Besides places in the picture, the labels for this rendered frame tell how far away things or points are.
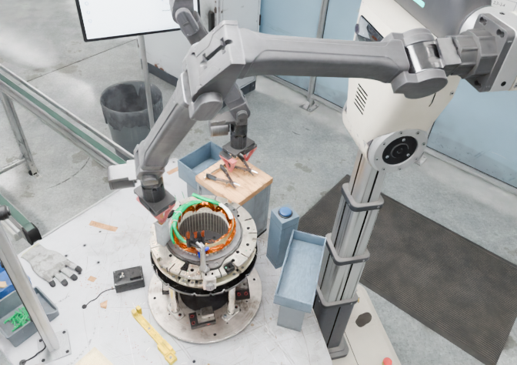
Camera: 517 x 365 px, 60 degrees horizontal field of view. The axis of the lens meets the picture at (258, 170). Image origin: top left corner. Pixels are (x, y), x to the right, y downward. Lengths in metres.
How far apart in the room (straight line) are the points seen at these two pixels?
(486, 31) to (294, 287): 0.83
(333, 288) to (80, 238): 0.96
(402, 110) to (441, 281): 1.88
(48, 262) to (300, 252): 0.89
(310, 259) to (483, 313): 1.58
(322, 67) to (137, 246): 1.20
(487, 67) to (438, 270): 2.10
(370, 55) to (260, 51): 0.20
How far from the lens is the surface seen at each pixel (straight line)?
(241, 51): 0.67
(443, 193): 3.41
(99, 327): 1.61
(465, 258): 3.04
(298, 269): 1.39
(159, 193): 1.17
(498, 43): 0.90
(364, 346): 2.20
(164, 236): 1.32
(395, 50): 0.83
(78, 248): 1.82
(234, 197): 1.52
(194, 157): 1.72
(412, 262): 2.88
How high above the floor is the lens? 2.14
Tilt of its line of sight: 42 degrees down
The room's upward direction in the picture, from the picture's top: 4 degrees clockwise
